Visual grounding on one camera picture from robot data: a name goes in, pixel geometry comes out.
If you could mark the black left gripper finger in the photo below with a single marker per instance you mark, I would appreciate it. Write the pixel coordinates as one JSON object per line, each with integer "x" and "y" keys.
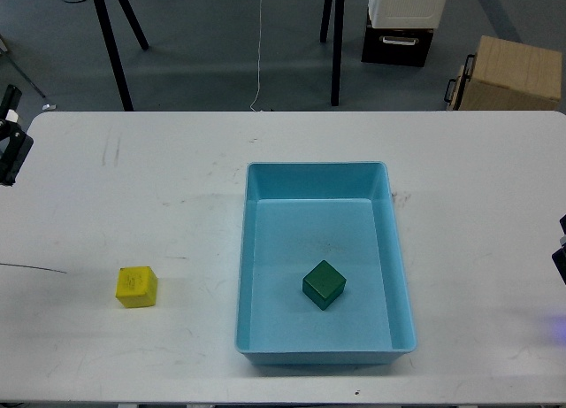
{"x": 18, "y": 142}

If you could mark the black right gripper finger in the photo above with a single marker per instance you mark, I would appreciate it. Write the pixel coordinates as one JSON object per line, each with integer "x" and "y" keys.
{"x": 559, "y": 257}

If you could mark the yellow block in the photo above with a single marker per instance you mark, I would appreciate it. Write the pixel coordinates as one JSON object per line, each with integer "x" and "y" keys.
{"x": 136, "y": 287}

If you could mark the green block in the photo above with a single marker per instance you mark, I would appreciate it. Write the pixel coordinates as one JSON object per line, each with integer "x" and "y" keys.
{"x": 323, "y": 284}

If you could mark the light blue plastic box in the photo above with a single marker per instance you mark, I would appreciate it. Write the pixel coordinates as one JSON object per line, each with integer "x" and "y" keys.
{"x": 296, "y": 215}

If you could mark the grey metal stand leg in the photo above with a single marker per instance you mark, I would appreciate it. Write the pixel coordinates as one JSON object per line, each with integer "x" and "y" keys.
{"x": 5, "y": 52}

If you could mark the black drawer cabinet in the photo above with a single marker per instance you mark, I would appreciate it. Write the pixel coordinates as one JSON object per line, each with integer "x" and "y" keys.
{"x": 396, "y": 46}

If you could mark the white plastic crate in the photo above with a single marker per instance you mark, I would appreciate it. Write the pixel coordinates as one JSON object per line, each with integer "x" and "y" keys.
{"x": 405, "y": 14}

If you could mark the thin black cable tie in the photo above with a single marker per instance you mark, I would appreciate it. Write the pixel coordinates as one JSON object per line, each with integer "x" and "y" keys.
{"x": 38, "y": 268}

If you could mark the wooden box with handles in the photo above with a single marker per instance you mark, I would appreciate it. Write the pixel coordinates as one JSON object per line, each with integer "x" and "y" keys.
{"x": 507, "y": 76}

